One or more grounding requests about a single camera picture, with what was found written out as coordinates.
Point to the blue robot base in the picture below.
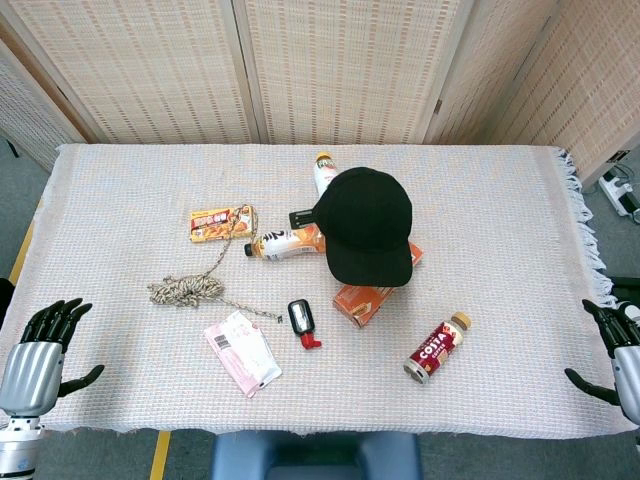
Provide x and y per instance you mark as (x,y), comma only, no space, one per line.
(315,456)

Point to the pink wet wipes pack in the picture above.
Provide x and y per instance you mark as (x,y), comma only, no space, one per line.
(242,352)

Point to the white power strip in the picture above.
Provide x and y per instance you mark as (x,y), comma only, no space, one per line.
(620,192)

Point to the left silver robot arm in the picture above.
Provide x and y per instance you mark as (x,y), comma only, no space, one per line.
(15,447)

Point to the red Costa coffee bottle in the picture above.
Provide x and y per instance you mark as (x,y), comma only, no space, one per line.
(437,350)

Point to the white milk tea bottle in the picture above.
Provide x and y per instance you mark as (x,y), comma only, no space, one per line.
(324,175)

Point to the black bottle with red cap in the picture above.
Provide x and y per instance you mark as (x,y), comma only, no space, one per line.
(301,317)

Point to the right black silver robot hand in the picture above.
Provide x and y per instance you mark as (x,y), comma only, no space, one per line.
(627,370)

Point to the woven folding screen panel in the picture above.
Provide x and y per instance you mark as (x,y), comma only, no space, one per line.
(590,95)
(30,110)
(345,65)
(480,85)
(150,65)

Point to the white woven tablecloth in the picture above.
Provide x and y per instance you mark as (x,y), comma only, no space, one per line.
(125,200)

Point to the yellow snack box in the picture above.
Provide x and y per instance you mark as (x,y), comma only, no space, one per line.
(215,225)

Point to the orange cardboard box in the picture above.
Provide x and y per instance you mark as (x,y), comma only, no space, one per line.
(362,302)

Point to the orange juice bottle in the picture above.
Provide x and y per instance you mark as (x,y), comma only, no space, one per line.
(287,243)

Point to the yellow floor tape strip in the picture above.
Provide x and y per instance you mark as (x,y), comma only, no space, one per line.
(22,252)
(160,456)

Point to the black baseball cap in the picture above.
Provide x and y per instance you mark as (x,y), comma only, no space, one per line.
(367,225)

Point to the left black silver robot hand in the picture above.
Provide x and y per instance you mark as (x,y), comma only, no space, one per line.
(32,372)

